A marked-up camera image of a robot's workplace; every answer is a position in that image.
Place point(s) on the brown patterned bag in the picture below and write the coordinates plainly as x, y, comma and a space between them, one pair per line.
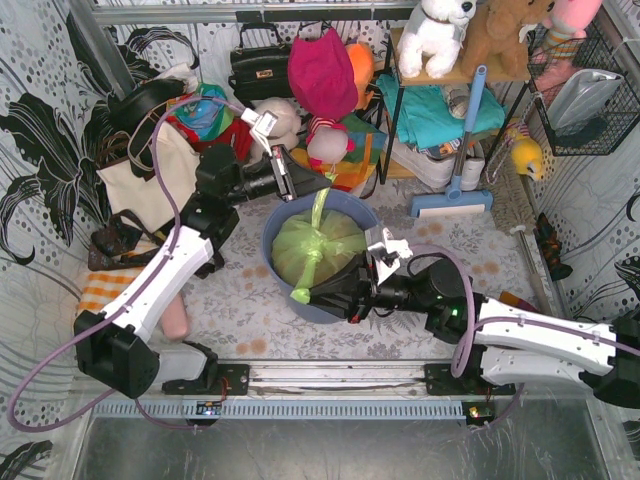
124, 242

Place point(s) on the white plush dog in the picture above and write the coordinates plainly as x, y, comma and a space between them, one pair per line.
432, 37

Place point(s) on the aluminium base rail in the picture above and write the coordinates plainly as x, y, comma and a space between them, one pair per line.
330, 377

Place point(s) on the black leather handbag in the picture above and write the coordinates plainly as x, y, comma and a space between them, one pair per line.
262, 72

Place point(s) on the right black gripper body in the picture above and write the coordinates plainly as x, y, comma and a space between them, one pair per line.
365, 284

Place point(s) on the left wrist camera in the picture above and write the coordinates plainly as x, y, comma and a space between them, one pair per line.
261, 126

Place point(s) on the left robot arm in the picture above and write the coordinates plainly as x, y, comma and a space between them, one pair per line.
112, 345

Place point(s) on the silver foil pouch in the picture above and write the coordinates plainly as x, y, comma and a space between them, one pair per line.
583, 95

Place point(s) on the black round hat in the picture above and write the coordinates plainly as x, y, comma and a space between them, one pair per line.
126, 114

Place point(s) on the rainbow striped cloth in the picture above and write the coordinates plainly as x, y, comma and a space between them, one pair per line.
352, 173

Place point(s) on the black wire basket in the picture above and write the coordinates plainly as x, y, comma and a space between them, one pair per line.
605, 132

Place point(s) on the metal rod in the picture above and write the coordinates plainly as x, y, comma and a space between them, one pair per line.
518, 232

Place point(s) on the orange checkered towel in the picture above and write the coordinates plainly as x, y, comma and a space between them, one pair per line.
102, 287

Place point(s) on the brown teddy bear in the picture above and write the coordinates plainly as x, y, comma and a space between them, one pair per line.
498, 29

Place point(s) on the red cloth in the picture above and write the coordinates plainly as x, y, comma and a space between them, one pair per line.
236, 135

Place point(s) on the green plastic trash bag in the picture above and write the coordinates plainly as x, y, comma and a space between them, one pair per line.
313, 245

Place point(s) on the blue floor sweeper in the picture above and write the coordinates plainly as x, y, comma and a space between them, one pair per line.
454, 200

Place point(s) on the white canvas tote bag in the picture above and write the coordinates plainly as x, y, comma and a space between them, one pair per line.
178, 163

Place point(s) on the black metal shelf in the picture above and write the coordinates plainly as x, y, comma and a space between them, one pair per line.
387, 168

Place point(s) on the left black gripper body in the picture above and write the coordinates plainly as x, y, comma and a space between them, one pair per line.
288, 178

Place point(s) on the magenta cloth bag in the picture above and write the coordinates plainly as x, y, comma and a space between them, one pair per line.
321, 76

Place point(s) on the yellow plush duck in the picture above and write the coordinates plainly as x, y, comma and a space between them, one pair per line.
525, 152

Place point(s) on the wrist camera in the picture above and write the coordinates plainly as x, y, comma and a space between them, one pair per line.
386, 251
261, 126

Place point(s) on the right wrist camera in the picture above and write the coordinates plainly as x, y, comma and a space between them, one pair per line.
386, 251

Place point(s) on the teal folded cloth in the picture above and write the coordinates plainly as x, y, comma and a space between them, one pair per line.
424, 119

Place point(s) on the pink glasses case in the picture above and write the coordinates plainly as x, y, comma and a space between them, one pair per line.
175, 322

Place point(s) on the white plush sheep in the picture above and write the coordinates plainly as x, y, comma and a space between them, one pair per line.
288, 122

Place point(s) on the striped colourful sock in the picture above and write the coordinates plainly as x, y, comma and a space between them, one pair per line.
515, 301

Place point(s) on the pink white plush toy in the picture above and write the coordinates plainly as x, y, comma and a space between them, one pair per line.
328, 142

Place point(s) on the orange plush toy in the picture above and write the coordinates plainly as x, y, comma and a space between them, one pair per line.
362, 61

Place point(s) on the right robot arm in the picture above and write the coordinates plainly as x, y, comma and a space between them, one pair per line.
497, 344

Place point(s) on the white sneakers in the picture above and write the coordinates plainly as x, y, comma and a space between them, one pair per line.
436, 173

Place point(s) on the blue trash bin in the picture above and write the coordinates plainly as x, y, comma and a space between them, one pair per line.
346, 203

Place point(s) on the colourful printed bag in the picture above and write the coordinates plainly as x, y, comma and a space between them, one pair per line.
203, 121

